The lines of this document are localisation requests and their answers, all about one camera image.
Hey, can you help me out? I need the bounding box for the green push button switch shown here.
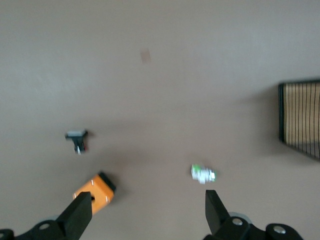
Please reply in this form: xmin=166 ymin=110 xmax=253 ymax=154
xmin=190 ymin=163 xmax=218 ymax=186

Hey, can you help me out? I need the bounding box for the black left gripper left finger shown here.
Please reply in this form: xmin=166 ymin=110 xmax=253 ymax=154
xmin=0 ymin=191 xmax=93 ymax=240

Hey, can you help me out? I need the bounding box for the black wire mesh basket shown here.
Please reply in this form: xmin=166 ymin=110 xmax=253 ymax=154
xmin=277 ymin=79 xmax=320 ymax=161

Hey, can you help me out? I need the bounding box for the orange button enclosure box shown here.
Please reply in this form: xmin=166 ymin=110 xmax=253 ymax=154
xmin=72 ymin=171 xmax=118 ymax=215

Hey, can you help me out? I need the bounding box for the small clear tape patch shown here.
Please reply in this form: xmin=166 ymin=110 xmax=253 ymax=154
xmin=139 ymin=49 xmax=152 ymax=64

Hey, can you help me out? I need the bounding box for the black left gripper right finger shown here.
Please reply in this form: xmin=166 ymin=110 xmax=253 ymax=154
xmin=203 ymin=189 xmax=305 ymax=240

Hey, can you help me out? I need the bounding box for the black square white-top push button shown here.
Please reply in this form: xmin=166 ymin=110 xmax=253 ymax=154
xmin=64 ymin=128 xmax=90 ymax=156

